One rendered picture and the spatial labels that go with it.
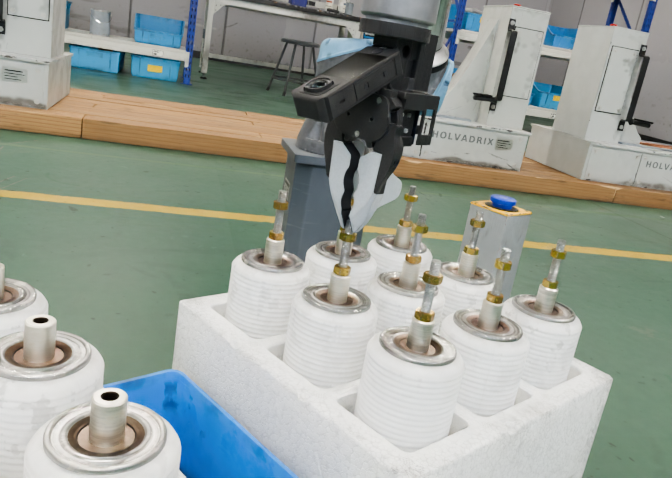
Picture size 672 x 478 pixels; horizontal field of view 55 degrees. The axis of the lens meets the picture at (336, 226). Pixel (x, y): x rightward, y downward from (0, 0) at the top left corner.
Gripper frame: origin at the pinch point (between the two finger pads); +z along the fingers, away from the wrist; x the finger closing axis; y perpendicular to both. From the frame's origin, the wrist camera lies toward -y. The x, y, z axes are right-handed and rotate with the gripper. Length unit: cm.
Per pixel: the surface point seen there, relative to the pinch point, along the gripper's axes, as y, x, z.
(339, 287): -0.2, -0.8, 7.4
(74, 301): 2, 60, 34
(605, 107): 269, 75, -8
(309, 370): -3.9, -1.7, 15.9
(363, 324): -0.1, -4.7, 10.1
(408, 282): 11.4, -1.7, 8.5
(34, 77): 58, 210, 15
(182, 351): -5.6, 17.8, 22.5
